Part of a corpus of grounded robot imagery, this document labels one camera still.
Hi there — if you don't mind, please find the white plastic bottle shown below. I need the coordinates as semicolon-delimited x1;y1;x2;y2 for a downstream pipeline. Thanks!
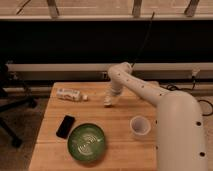
56;88;88;102

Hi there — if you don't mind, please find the black cable on floor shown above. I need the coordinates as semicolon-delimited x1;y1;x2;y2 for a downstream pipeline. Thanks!
159;75;213;117

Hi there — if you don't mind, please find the black smartphone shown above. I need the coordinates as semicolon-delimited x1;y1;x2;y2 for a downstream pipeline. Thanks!
56;115;75;139

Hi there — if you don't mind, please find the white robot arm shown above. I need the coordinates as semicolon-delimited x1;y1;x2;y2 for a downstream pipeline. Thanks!
108;62;208;171

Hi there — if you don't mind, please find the black office chair base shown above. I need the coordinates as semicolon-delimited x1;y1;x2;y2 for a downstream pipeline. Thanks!
0;63;38;149

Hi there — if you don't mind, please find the green glass bowl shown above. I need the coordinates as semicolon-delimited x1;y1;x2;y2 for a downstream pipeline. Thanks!
67;123;106;163

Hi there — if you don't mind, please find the black hanging cable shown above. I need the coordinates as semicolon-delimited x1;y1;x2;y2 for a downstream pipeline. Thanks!
130;11;156;69

